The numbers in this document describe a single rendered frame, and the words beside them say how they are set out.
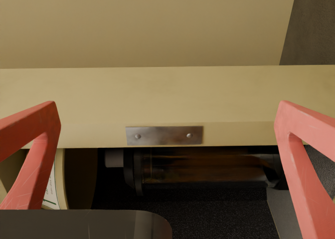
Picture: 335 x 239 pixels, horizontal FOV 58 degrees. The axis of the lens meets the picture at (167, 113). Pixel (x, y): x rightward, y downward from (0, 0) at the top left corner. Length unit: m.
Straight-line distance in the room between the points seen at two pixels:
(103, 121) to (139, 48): 0.44
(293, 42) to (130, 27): 0.34
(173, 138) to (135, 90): 0.07
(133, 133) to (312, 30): 0.41
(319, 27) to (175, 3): 0.28
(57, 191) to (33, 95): 0.12
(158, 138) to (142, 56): 0.45
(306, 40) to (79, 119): 0.45
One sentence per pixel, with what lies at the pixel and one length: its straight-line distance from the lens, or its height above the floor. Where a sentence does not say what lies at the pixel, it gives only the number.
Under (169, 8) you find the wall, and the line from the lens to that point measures 0.67.
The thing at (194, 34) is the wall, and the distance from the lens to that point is 0.70.
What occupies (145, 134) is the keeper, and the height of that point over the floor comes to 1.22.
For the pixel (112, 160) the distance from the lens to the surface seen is 0.44.
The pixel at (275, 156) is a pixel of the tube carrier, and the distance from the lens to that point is 0.42.
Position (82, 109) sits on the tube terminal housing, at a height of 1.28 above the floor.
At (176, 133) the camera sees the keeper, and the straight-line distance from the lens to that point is 0.28.
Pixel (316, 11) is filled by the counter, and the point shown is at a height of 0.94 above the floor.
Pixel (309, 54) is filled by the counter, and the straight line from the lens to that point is 0.60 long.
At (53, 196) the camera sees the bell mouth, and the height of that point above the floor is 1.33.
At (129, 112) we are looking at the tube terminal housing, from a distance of 0.29.
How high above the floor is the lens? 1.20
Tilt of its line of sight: level
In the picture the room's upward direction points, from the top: 91 degrees counter-clockwise
